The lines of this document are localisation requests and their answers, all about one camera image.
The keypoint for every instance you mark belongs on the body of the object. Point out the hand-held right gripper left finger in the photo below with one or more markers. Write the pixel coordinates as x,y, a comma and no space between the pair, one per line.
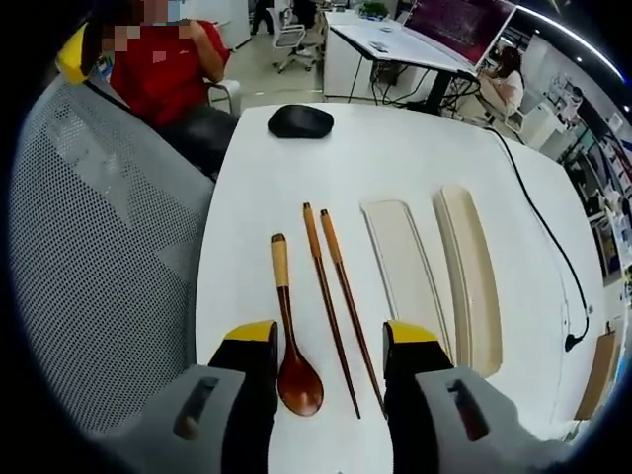
247,395

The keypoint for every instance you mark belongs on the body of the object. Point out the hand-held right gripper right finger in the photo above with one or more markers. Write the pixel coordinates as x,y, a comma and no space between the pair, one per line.
410,395

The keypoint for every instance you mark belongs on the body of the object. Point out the wooden spoon utensil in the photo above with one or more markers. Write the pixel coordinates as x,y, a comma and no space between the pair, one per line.
300,390

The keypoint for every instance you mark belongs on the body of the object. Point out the wooden chopstick utensil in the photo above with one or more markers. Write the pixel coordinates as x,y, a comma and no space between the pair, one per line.
330,296
357,321

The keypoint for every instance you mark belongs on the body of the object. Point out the beige cutlery case base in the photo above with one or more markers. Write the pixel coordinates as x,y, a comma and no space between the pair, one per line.
474,296

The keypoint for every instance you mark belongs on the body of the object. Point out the beige cutlery case lid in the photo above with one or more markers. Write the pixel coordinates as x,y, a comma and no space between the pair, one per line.
400,266

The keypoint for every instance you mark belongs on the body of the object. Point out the white office chair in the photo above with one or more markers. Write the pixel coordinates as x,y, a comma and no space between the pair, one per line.
229,91

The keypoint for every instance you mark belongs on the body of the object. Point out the cardboard box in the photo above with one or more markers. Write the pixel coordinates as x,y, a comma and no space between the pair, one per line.
600,370

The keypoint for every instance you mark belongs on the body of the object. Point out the grey mesh office chair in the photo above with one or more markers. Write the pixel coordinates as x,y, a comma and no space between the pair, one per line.
99,247

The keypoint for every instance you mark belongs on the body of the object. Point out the white swivel chair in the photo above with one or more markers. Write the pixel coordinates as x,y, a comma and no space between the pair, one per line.
298,37

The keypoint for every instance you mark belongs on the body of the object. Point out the black computer mouse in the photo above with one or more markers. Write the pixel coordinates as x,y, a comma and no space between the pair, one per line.
301,122

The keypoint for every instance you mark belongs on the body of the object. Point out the small green plant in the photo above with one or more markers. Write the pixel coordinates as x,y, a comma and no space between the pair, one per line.
374,9

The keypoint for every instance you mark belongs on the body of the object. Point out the white office desk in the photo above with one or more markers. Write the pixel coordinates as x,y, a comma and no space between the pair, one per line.
395,44

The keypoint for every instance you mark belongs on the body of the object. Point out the white laptop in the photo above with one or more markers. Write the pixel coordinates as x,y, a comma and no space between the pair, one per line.
459,24

